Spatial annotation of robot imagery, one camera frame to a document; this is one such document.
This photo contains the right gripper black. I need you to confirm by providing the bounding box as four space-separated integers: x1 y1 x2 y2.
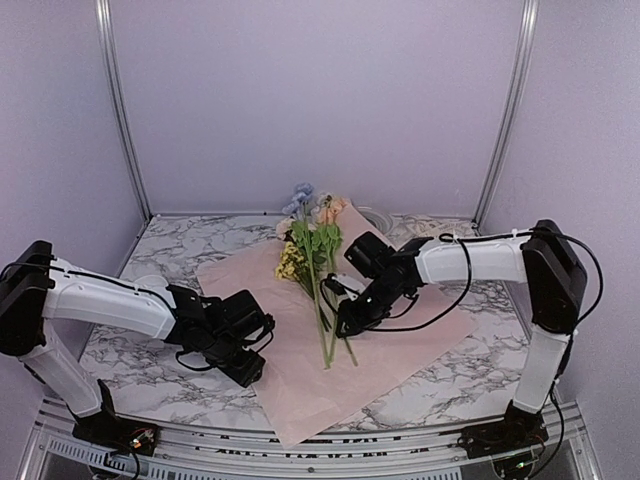
335 277 405 339

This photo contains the pink wrapping paper sheet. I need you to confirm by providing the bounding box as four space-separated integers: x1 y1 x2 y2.
195 216 476 448

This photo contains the pink rose fake flower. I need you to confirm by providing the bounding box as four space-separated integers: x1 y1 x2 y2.
277 192 361 369

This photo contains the blue white fake flower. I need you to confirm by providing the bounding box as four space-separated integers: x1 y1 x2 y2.
278 182 331 369

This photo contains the white fake flower stem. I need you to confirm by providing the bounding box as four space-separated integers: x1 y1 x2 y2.
314 193 351 225

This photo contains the yellow fake flower bunch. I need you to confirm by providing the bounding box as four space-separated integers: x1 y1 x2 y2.
275 234 330 332

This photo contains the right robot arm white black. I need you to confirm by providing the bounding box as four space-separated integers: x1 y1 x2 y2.
330 220 587 448

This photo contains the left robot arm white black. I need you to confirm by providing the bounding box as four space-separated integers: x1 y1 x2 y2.
1 241 275 445

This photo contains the orange white bowl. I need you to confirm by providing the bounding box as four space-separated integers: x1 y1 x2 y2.
133 274 168 289

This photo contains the beige rope bundle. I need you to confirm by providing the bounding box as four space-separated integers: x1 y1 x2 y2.
394 213 481 244

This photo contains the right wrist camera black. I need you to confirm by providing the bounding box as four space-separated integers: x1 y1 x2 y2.
324 273 365 301

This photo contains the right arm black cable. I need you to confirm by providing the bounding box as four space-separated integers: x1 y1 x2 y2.
319 227 605 334

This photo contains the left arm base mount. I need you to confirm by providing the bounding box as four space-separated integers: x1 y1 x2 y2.
72 415 159 456

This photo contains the aluminium front rail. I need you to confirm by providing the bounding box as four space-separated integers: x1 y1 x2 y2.
16 399 602 479

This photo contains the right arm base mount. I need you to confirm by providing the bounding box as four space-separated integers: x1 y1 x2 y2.
456 419 549 459

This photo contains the right aluminium frame post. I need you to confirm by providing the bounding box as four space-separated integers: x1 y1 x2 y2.
473 0 540 228

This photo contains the aluminium frame post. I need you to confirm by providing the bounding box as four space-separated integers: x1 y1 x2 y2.
95 0 152 222
473 0 540 228

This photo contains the left aluminium frame post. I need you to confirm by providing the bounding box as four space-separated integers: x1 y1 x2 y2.
95 0 152 222

